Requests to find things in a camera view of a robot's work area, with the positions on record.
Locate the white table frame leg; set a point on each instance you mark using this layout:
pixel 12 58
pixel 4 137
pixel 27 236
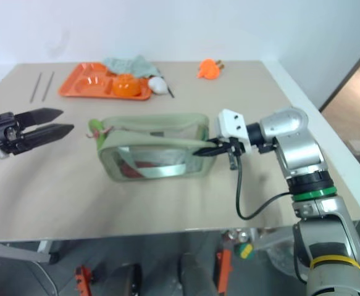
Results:
pixel 19 252

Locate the small brown toy piece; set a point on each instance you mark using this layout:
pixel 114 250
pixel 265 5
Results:
pixel 220 64

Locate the orange plastic bowl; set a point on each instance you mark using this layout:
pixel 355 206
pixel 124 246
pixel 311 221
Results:
pixel 125 87

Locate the orange plush toy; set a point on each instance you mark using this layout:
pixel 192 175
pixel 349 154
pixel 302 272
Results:
pixel 209 69

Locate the white round plush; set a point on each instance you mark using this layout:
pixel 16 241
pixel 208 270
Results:
pixel 156 84

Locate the metal chopstick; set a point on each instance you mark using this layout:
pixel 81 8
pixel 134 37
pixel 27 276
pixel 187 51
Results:
pixel 35 87
pixel 48 86

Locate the orange clamp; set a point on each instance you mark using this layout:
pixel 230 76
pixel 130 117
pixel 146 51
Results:
pixel 84 279
pixel 224 268

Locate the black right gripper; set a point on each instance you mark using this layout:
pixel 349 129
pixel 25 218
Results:
pixel 234 150

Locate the orange compartment tray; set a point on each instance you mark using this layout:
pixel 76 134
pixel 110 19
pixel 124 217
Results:
pixel 84 84

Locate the red item inside pouch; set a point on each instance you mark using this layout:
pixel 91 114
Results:
pixel 131 168

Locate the green clear-window zip pouch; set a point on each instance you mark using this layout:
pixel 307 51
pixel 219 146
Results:
pixel 155 145

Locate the green yellow round object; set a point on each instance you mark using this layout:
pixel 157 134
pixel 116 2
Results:
pixel 244 250

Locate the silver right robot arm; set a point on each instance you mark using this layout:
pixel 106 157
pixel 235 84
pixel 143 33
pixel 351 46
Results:
pixel 300 148

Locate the pale green cloth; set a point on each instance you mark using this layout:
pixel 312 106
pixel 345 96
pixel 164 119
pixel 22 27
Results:
pixel 133 66

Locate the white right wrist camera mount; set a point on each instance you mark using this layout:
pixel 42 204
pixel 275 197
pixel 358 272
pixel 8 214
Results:
pixel 232 124

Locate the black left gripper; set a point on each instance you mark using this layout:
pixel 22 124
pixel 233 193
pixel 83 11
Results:
pixel 4 133

